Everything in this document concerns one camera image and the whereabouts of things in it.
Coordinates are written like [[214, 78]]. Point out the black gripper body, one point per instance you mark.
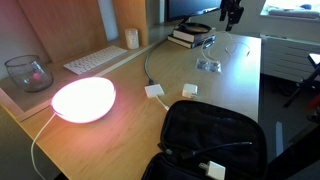
[[230, 2]]

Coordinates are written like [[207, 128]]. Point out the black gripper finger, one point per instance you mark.
[[235, 18], [223, 13]]

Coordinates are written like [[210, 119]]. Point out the wooden desk shelf unit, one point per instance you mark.
[[66, 26]]

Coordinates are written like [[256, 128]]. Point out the black computer monitor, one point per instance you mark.
[[193, 8]]

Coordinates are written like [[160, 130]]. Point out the black pen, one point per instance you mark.
[[208, 45]]

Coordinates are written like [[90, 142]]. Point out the thick dark hardcover book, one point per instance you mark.
[[190, 36]]

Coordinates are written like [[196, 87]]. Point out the thin dark hardcover book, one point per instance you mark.
[[186, 43]]

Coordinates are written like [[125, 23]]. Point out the clear plastic blister packet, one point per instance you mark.
[[208, 66]]

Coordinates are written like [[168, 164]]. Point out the white radiator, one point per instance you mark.
[[283, 56]]

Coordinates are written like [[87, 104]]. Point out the white charger cube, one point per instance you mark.
[[189, 90]]

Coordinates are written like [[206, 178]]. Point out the white pillar candle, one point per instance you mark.
[[132, 39]]

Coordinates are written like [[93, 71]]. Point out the black folding stand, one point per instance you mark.
[[306, 81]]

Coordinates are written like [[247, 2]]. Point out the white adapter dongle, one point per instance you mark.
[[154, 90]]

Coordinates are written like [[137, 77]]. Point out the black zip pouch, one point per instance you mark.
[[200, 123]]

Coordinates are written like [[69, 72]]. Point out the grey flat strip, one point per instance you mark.
[[279, 140]]

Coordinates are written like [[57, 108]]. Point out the white slim keyboard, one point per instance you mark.
[[95, 59]]

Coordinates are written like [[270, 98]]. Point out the white pronged plug charger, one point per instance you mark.
[[215, 170]]

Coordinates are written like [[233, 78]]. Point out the glowing dome table lamp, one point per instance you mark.
[[83, 100]]

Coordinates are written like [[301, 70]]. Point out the round glass bowl vase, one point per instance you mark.
[[30, 78]]

